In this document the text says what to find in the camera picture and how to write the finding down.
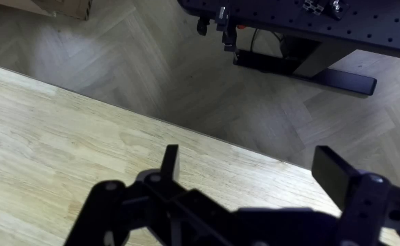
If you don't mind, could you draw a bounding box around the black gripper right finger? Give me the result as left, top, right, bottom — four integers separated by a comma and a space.
311, 145, 400, 246

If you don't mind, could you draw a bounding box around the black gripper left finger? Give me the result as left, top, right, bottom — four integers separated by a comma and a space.
64, 143, 237, 246

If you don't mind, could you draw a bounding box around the black table base beam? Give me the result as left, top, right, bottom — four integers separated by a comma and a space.
231, 48, 378, 97

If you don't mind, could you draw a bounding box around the black perforated breadboard table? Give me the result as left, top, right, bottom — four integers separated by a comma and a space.
177, 0, 400, 61

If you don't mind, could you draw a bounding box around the brown cardboard box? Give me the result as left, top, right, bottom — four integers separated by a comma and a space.
0, 0, 94, 22

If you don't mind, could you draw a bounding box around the black clamp bracket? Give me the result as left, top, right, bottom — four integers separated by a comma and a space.
195, 5, 237, 52

